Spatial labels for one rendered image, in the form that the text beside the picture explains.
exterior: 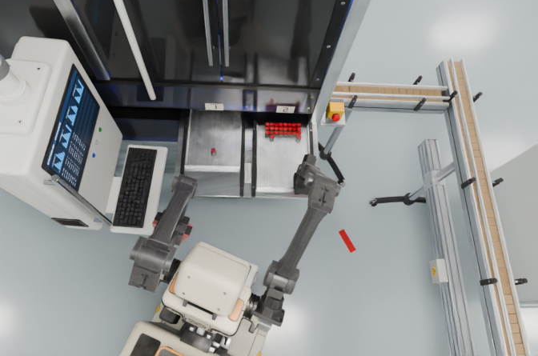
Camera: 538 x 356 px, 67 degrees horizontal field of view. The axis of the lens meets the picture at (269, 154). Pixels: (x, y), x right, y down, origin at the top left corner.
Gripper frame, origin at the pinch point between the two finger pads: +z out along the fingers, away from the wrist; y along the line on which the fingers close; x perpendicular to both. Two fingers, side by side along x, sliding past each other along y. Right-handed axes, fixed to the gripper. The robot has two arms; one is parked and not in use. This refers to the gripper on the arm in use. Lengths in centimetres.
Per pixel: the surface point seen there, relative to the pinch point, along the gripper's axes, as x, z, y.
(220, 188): 36.9, 2.4, 0.4
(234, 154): 31.2, 2.0, 18.2
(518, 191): -143, 46, 18
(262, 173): 17.3, 2.1, 8.6
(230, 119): 34, 2, 37
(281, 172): 8.0, 2.2, 9.4
